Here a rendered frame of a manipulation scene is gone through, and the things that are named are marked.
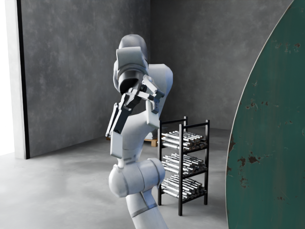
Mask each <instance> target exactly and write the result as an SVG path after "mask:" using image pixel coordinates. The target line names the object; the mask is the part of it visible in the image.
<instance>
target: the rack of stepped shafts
mask: <svg viewBox="0 0 305 229"><path fill-rule="evenodd" d="M187 120H188V116H185V117H184V119H177V120H170V121H164V122H162V120H159V129H158V142H157V143H158V160H160V161H161V162H162V164H163V166H164V169H165V171H169V172H172V173H175V175H174V176H173V175H171V178H170V179H169V178H167V180H166V179H164V180H163V181H165V184H163V183H161V184H160V185H159V188H158V205H159V206H160V205H162V194H164V193H166V194H168V195H170V196H172V197H175V198H177V199H178V215H179V216H182V204H184V203H186V202H189V201H191V200H194V199H197V198H199V197H202V196H204V205H207V200H208V166H209V133H210V120H208V119H207V120H206V122H205V123H199V124H192V125H187ZM182 121H184V124H180V125H179V131H173V132H169V133H166V134H164V133H162V124H170V123H176V122H182ZM203 125H206V139H203V138H204V136H202V135H197V134H195V133H190V132H188V131H187V129H188V128H192V127H198V126H203ZM162 135H164V136H165V137H163V138H162ZM162 140H164V141H162ZM166 147H168V148H172V149H176V150H179V153H175V154H172V155H170V156H168V155H166V156H163V158H164V159H166V161H162V148H166ZM203 149H205V163H203V162H204V161H203V160H202V159H198V158H197V157H193V156H190V155H187V154H188V153H192V152H196V151H200V150H203ZM202 173H205V178H204V187H203V186H202V183H199V182H197V181H195V180H193V179H190V177H192V176H195V175H198V174H202ZM176 174H177V175H176Z"/></svg>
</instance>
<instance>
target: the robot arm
mask: <svg viewBox="0 0 305 229"><path fill-rule="evenodd" d="M116 55H117V60H116V62H115V63H114V75H113V80H114V86H115V88H116V89H117V90H118V92H120V93H121V95H122V99H121V102H120V103H119V104H118V103H115V105H114V109H113V114H112V117H111V120H110V123H109V126H108V130H107V133H106V136H107V137H109V138H111V152H110V155H111V156H114V157H116V158H117V159H118V165H116V164H115V165H114V166H113V170H112V171H111V173H110V176H109V180H108V182H109V187H110V190H111V192H112V193H113V194H114V195H115V196H116V197H118V198H123V197H126V201H127V205H128V210H129V212H130V215H131V218H132V220H133V222H134V225H135V228H136V229H169V228H168V227H167V225H166V223H165V221H164V219H163V217H162V215H161V212H160V210H159V208H158V205H157V203H156V201H155V199H154V197H153V195H152V189H153V187H155V188H156V189H158V188H159V185H160V184H161V183H162V182H163V180H164V178H165V169H164V166H163V164H162V163H161V161H160V160H158V159H156V158H149V159H147V160H144V161H140V162H136V161H138V160H139V157H140V154H141V151H142V149H143V143H144V139H145V138H146V136H147V135H148V134H149V133H150V132H152V131H154V130H155V129H159V117H160V114H161V112H162V109H163V106H164V103H165V100H166V97H167V95H168V93H169V91H170V89H171V87H172V84H173V73H172V71H171V70H170V68H169V67H167V66H166V65H165V64H148V53H147V46H146V43H145V41H144V39H143V38H142V37H141V36H139V35H133V34H129V35H126V36H124V37H123V38H122V40H121V43H120V45H119V49H117V53H116ZM141 99H144V100H146V111H144V112H142V113H140V114H136V115H132V116H129V114H131V113H132V111H133V109H134V107H135V106H136V105H137V104H139V103H140V101H141ZM124 106H126V107H127V108H129V110H127V109H125V108H124Z"/></svg>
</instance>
